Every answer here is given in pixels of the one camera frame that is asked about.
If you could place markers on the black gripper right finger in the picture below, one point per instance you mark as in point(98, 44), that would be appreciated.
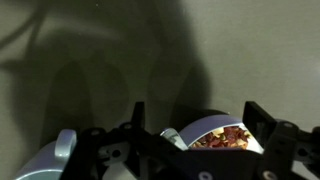
point(258, 120)

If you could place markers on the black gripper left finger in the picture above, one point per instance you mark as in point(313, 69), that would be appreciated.
point(138, 113)

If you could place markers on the mixed nuts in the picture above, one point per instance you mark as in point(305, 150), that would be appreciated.
point(226, 138)

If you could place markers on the white bowl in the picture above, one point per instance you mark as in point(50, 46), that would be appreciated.
point(206, 125)

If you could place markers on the white cup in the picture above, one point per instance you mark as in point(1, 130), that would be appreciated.
point(36, 163)

